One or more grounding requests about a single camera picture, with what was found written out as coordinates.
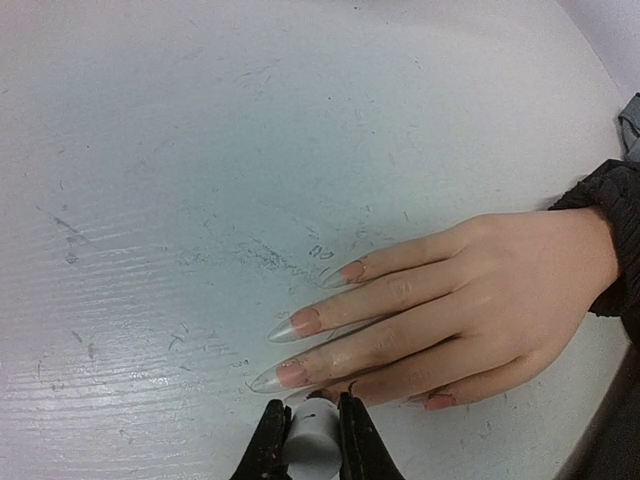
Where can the grey and black jacket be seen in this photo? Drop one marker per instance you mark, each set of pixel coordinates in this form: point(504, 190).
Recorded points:
point(613, 188)

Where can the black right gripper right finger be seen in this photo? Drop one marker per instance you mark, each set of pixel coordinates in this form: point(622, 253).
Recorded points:
point(363, 452)

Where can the mannequin hand with long nails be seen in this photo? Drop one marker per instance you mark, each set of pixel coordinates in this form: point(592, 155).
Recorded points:
point(454, 317)

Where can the white nail polish cap brush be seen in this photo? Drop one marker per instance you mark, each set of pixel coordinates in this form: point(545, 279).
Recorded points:
point(312, 449)

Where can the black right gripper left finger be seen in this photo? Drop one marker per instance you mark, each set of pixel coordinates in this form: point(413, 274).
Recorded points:
point(263, 458)

